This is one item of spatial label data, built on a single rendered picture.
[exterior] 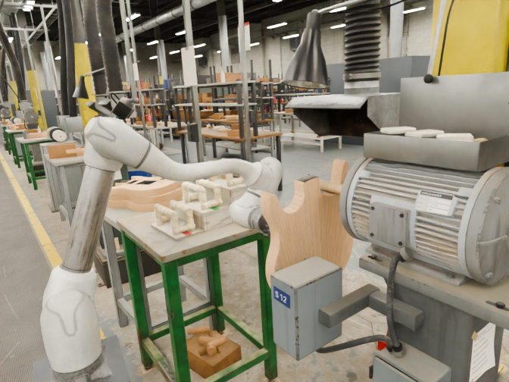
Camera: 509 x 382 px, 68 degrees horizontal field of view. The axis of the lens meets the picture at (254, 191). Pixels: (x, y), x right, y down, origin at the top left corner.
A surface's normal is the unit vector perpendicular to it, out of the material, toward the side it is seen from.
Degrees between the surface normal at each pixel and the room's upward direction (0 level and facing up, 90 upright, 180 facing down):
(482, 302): 0
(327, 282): 90
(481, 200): 54
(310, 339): 90
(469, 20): 90
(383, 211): 90
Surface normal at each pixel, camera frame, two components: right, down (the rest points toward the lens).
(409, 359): -0.06, -0.96
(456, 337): -0.81, 0.20
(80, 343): 0.65, 0.13
